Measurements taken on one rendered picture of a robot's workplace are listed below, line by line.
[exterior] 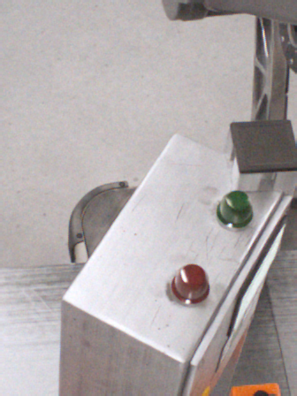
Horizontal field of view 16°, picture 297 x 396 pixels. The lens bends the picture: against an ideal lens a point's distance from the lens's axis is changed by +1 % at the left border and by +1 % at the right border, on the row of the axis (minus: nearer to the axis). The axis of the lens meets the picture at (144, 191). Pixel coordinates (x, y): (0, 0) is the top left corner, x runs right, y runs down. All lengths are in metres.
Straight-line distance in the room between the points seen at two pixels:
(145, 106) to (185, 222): 2.01
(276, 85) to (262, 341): 0.65
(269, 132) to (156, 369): 0.19
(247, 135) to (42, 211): 1.79
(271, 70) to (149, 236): 1.23
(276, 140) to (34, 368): 0.71
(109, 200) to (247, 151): 1.51
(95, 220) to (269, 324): 0.84
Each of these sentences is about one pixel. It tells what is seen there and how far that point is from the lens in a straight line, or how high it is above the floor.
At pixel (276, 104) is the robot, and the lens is 1.96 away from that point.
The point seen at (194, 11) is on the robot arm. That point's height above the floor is 1.42.
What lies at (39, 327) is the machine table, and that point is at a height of 0.83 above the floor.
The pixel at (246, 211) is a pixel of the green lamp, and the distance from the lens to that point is 0.72.
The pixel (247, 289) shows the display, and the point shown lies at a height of 1.45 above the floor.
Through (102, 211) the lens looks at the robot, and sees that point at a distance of 2.23.
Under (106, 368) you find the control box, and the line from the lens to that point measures 0.74.
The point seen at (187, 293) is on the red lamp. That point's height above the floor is 1.49.
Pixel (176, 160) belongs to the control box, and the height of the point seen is 1.47.
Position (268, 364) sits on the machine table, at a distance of 1.42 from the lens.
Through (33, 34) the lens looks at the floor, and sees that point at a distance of 2.88.
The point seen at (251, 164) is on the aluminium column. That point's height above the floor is 1.50.
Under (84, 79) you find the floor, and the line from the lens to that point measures 2.78.
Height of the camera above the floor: 2.08
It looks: 54 degrees down
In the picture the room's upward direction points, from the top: 8 degrees clockwise
